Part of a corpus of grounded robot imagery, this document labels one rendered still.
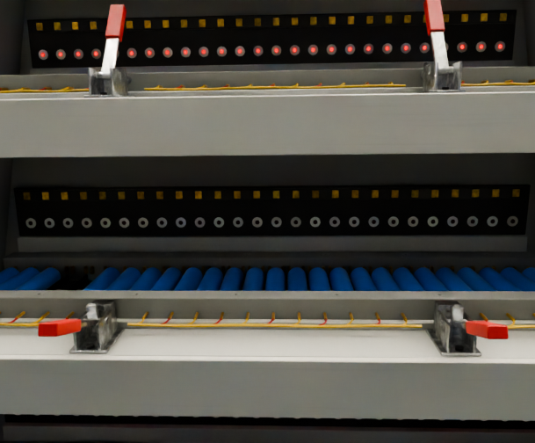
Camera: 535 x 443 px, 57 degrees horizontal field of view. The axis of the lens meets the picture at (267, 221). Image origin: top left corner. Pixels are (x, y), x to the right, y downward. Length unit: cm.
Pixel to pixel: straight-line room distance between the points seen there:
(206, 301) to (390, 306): 15
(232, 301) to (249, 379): 7
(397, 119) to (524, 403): 22
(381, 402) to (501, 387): 8
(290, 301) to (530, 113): 23
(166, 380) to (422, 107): 27
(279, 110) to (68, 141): 17
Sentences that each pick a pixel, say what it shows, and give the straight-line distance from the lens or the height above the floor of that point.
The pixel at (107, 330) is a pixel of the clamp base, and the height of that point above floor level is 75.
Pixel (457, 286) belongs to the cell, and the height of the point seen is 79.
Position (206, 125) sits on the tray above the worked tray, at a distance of 39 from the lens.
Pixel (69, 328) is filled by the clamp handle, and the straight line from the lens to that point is 34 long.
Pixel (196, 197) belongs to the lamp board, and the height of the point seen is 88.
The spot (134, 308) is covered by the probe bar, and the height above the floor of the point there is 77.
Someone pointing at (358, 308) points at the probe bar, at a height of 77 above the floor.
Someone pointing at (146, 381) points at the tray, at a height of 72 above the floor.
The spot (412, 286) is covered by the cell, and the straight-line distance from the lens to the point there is 45.
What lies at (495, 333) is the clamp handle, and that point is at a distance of 32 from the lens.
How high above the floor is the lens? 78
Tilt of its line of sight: 8 degrees up
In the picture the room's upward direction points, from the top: straight up
